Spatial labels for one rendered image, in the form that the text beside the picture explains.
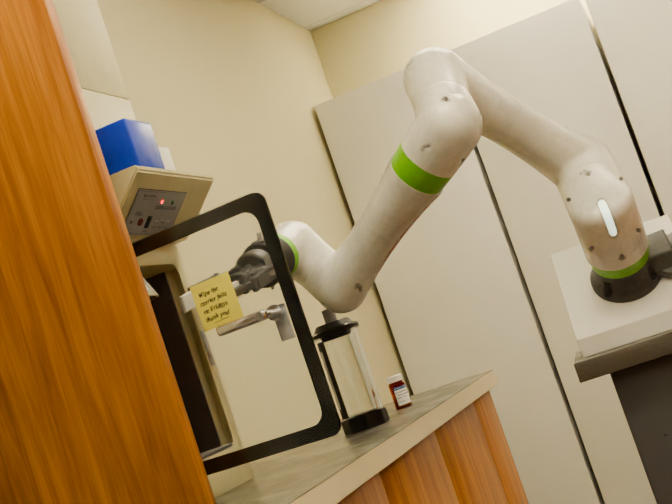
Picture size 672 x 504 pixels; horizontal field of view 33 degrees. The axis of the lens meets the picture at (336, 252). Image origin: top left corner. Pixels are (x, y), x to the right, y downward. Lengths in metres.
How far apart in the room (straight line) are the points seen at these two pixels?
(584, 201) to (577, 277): 0.26
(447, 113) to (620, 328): 0.62
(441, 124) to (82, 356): 0.75
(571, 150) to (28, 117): 1.09
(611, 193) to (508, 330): 2.62
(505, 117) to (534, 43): 2.63
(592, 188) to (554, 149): 0.12
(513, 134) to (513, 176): 2.55
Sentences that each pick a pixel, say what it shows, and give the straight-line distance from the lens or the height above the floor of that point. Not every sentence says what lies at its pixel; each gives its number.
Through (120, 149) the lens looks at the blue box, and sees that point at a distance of 1.97.
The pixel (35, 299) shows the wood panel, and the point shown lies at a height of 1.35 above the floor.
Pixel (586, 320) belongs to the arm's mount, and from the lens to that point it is 2.43.
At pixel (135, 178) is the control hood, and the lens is 1.92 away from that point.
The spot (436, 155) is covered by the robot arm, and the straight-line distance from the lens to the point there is 2.10.
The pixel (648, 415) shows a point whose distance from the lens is 2.41.
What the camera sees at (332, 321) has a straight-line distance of 2.48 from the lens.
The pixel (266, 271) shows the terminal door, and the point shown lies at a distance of 1.79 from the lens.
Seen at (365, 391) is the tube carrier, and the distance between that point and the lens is 2.45.
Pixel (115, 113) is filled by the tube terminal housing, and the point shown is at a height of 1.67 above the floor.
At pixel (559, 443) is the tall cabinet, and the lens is 4.92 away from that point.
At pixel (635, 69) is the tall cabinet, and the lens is 4.87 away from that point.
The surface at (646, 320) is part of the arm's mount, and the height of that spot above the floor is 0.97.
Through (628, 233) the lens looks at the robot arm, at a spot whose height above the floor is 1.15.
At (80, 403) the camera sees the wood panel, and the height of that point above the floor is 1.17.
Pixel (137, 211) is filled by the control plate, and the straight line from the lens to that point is 1.98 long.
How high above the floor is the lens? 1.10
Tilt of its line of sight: 5 degrees up
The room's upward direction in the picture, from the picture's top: 19 degrees counter-clockwise
